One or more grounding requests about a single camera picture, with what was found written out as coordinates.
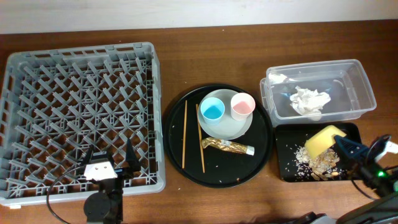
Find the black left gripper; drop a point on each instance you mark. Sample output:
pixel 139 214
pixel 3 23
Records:
pixel 123 171

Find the pink plastic cup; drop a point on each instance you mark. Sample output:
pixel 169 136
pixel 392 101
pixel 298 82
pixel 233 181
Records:
pixel 242 105

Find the clear plastic bin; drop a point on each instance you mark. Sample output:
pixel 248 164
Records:
pixel 345 81

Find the wooden chopstick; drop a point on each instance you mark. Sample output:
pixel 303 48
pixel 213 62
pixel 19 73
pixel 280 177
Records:
pixel 200 138
pixel 184 135

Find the yellow plastic bowl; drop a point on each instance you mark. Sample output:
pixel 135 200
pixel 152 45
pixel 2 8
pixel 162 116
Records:
pixel 322 140

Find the wooden chopstick right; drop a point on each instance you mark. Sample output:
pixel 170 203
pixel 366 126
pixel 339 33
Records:
pixel 200 138

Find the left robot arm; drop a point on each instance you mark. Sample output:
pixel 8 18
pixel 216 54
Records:
pixel 106 205

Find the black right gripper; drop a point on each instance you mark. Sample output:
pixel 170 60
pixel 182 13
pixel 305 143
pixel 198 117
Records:
pixel 357 158

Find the food scraps pile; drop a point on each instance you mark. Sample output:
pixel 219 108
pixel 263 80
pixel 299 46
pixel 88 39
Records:
pixel 320 163

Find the crumpled white paper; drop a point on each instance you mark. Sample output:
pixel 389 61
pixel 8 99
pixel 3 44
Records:
pixel 309 103

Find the light grey plate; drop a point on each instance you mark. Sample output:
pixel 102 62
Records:
pixel 228 128

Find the black rectangular tray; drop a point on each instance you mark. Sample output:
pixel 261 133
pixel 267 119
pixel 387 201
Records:
pixel 293 158

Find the blue plastic cup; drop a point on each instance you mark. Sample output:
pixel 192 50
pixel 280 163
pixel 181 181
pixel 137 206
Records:
pixel 212 109

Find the round black tray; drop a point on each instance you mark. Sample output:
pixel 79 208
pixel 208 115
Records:
pixel 222 169

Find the grey plastic dishwasher rack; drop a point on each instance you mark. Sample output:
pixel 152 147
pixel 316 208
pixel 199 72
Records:
pixel 56 103

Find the wooden chopstick left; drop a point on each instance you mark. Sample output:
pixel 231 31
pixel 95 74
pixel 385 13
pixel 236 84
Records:
pixel 184 135

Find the gold foil wrapper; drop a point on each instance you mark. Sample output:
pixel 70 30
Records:
pixel 227 146

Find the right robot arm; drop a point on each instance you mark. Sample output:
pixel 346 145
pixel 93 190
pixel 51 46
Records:
pixel 381 210

